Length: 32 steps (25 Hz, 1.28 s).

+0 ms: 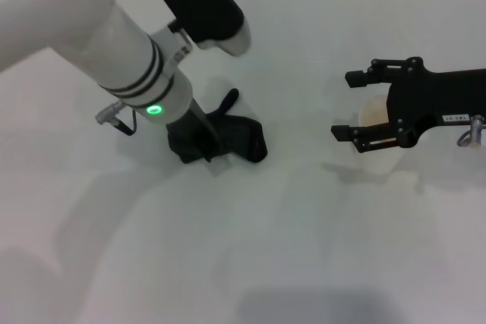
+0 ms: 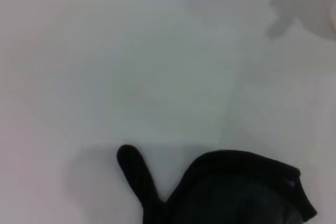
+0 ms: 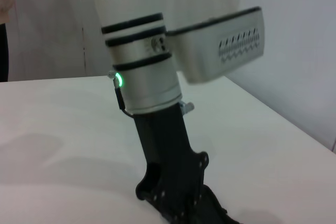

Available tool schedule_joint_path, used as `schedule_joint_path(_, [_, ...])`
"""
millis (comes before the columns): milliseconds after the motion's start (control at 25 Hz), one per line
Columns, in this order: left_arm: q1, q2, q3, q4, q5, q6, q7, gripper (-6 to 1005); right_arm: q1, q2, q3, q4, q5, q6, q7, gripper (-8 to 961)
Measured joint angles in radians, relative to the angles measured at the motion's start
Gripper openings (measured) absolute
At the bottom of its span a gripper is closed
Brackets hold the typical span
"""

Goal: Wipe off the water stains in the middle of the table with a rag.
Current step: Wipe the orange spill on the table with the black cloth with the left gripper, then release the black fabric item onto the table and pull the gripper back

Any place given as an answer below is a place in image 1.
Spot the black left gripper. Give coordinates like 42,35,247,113
166,98,231,178

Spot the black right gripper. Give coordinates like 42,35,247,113
330,56,486,154

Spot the dark cloth rag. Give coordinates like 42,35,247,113
169,87,270,165

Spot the translucent plastic cup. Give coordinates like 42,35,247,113
358,94,403,175

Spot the left arm cable with plug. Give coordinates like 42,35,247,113
95,100,137,137

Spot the arm cable with plug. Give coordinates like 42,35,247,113
457,114,485,149
95,100,137,137

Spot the right arm cable with plug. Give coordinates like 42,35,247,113
457,114,485,149

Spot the left wrist camera housing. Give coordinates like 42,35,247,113
163,0,252,58

